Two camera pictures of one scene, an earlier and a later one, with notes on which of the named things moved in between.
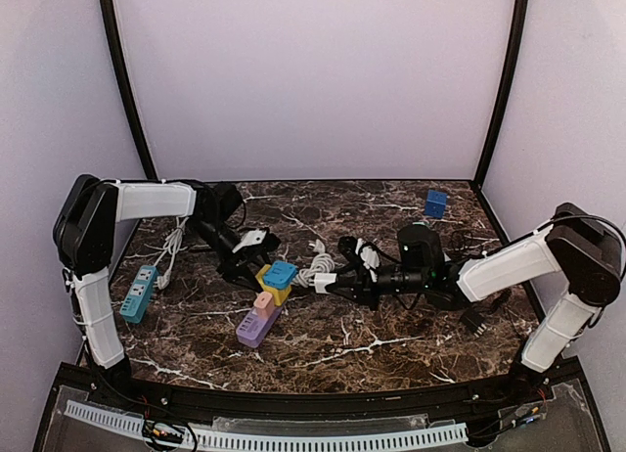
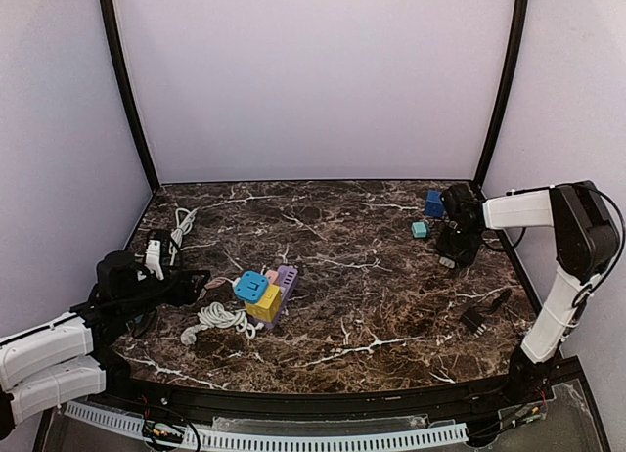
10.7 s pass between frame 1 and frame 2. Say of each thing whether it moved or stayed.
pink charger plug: moved
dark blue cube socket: stayed
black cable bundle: moved
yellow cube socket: moved
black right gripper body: moved
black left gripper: moved
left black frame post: stayed
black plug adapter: stayed
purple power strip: moved
